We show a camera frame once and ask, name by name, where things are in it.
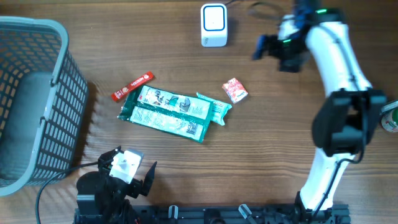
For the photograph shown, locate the teal wet wipes pack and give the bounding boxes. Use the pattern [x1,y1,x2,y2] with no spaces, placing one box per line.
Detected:
[197,93,232,126]

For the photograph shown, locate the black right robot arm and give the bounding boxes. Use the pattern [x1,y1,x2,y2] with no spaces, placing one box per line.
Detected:
[252,1,387,221]

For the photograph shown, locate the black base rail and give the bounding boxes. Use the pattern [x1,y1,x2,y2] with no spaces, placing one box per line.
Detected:
[73,202,351,224]

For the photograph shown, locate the red snack packet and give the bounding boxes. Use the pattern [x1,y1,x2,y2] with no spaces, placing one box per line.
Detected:
[222,78,248,104]

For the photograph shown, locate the green lid jar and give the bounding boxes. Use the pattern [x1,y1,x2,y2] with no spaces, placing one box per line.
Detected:
[381,108,398,133]

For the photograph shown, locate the green sponge pack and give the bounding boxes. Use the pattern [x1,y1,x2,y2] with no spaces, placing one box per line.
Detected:
[118,85,213,142]

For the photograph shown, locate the grey plastic basket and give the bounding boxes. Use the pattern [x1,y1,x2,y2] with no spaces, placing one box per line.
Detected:
[1,16,89,197]

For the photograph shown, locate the white barcode scanner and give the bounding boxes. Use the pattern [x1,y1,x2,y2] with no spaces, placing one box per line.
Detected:
[200,3,228,47]

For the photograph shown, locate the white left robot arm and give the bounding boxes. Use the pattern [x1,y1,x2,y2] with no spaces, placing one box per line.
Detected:
[73,146,157,224]

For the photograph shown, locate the red coffee stick sachet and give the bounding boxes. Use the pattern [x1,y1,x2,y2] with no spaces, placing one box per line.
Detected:
[111,72,154,102]

